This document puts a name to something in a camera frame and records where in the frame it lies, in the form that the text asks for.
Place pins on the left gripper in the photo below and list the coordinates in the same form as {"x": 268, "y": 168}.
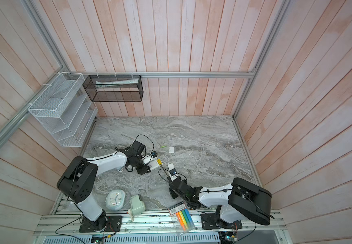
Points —
{"x": 144, "y": 170}

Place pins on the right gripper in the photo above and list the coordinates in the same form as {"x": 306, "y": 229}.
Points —
{"x": 173, "y": 193}

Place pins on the white air conditioner remote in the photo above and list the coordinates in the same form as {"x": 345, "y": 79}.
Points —
{"x": 153, "y": 163}

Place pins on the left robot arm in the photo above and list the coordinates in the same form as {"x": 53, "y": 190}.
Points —
{"x": 77, "y": 182}

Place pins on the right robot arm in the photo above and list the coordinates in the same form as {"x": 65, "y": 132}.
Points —
{"x": 238, "y": 200}

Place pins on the pack of coloured markers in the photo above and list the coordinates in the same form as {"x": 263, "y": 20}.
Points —
{"x": 181, "y": 218}

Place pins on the pale green alarm clock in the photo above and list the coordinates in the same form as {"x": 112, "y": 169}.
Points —
{"x": 115, "y": 200}

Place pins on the paper in black basket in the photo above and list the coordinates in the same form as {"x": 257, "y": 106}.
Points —
{"x": 130, "y": 83}

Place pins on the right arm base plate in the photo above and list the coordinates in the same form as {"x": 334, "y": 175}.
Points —
{"x": 212, "y": 221}

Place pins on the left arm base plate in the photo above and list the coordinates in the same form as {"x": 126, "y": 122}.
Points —
{"x": 104, "y": 223}

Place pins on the black wire mesh basket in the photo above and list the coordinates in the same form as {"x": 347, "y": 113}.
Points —
{"x": 113, "y": 95}

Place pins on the white wire mesh shelf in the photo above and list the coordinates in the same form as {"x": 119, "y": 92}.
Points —
{"x": 65, "y": 112}

